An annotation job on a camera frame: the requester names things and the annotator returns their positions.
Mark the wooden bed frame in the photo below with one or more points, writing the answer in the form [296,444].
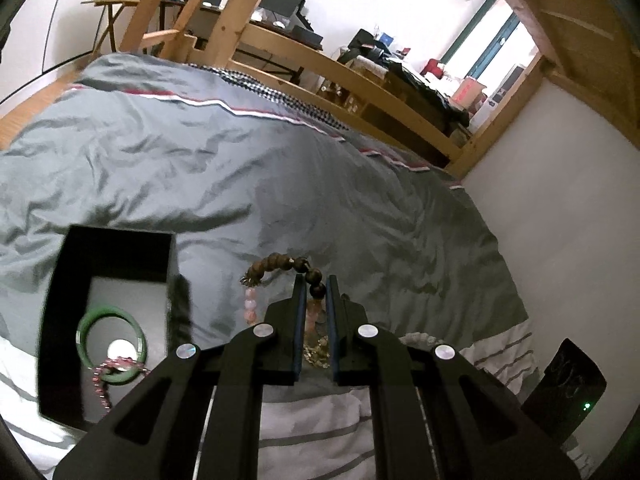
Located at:
[350,77]

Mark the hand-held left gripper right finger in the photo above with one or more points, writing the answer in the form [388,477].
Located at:
[334,320]

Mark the black jewelry box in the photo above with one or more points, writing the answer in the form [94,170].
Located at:
[57,340]

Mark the white grey-striped bedsheet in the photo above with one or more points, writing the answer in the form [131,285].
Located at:
[315,425]

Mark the green window frame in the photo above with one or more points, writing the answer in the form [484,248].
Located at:
[480,30]

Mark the wooden ladder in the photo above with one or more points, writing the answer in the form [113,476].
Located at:
[225,15]

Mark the white round disc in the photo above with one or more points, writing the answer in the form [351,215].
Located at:
[120,349]

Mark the black white checked cloth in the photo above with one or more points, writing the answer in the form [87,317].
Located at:
[280,97]

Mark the wooden folding table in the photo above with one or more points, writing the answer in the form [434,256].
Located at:
[112,7]

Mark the black bag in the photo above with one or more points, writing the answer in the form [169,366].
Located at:
[370,45]

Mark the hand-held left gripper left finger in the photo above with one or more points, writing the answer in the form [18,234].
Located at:
[299,320]

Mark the green jade bangle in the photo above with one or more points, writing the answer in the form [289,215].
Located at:
[86,327]

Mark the grey duvet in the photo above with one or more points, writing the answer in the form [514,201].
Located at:
[225,170]

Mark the dark desk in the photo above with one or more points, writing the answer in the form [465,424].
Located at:
[260,35]

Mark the white wardrobe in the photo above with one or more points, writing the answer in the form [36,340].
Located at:
[55,15]

